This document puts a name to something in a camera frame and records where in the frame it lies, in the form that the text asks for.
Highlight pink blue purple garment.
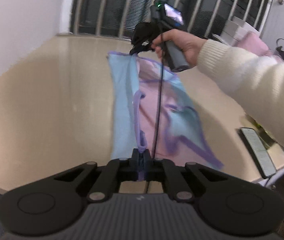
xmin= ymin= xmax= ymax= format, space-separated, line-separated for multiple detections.
xmin=108 ymin=51 xmax=223 ymax=170

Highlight cream sweater forearm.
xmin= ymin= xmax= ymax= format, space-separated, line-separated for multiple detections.
xmin=197 ymin=40 xmax=284 ymax=146

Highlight right hand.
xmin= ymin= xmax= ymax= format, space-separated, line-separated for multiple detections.
xmin=151 ymin=29 xmax=207 ymax=68

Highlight metal window bars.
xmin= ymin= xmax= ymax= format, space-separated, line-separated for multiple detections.
xmin=70 ymin=0 xmax=284 ymax=39

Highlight white stacked boxes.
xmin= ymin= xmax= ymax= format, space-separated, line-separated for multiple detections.
xmin=220 ymin=16 xmax=260 ymax=46

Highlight pink pillow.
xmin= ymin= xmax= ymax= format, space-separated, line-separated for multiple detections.
xmin=235 ymin=31 xmax=273 ymax=56

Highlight black smartphone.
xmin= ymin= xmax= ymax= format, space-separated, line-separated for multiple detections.
xmin=238 ymin=127 xmax=277 ymax=179

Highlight black cable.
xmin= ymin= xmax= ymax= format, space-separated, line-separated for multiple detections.
xmin=151 ymin=19 xmax=165 ymax=159

